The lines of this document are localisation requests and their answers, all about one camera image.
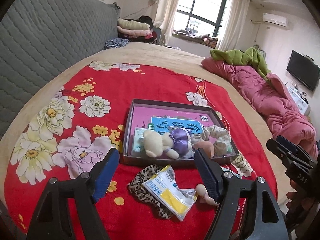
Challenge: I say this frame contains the pink bunny plush with tiara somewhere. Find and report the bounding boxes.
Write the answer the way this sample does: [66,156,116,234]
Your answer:
[195,184,219,206]

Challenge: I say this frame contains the pink makeup sponge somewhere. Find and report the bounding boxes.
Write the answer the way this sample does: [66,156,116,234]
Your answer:
[194,140,215,158]

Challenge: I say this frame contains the white floral scrunchie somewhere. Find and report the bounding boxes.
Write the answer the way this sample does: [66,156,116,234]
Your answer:
[191,125,232,156]

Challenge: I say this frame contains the leopard print scrunchie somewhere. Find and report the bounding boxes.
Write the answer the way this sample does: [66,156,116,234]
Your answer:
[127,164,175,220]

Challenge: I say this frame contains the cream bear purple dress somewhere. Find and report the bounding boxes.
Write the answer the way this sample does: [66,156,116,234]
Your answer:
[143,128,192,159]

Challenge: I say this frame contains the yellow white snack packet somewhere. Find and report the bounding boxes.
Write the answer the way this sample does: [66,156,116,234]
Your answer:
[142,165,197,221]

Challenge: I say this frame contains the right human hand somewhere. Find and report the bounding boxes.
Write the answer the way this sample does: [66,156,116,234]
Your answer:
[285,179,319,229]

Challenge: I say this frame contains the white tv cabinet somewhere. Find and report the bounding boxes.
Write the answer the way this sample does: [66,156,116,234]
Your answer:
[287,87,311,116]

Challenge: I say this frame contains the red floral blanket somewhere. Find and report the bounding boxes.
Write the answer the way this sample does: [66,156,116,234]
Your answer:
[3,63,278,240]

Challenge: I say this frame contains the grey shallow cardboard box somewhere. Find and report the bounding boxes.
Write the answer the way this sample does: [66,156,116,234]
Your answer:
[123,99,239,166]

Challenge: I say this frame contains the pink quilted comforter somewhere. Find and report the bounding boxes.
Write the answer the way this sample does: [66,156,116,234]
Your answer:
[201,57,318,159]

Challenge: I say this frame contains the pink blue Chinese book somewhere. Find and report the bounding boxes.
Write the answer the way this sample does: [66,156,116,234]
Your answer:
[126,104,217,157]

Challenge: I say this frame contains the black television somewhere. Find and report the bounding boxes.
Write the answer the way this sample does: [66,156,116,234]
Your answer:
[286,50,319,92]

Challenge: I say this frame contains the green blanket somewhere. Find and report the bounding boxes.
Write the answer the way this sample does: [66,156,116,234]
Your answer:
[210,47,271,81]

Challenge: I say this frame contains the blue patterned cloth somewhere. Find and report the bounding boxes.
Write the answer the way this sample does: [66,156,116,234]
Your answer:
[104,38,129,50]

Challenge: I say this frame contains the clothes on window sill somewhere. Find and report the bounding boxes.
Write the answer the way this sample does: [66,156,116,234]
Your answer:
[172,29,219,49]

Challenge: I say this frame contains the stack of folded blankets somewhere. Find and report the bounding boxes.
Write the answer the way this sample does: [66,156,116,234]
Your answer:
[117,15,161,44]

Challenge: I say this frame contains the white air conditioner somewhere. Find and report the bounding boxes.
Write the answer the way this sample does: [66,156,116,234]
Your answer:
[262,13,288,28]

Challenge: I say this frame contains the grey quilted headboard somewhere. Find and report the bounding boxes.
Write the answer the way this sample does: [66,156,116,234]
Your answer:
[1,0,120,134]

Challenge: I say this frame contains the right cream curtain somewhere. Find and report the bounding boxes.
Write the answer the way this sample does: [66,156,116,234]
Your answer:
[216,0,251,51]

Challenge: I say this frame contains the cream curtain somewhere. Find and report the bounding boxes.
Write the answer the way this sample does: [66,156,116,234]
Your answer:
[216,0,251,51]
[149,0,179,45]

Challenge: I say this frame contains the black framed window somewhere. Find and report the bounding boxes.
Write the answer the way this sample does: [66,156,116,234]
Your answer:
[173,0,229,38]

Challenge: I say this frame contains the left cream curtain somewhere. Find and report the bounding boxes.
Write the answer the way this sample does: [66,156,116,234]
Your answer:
[149,0,179,45]

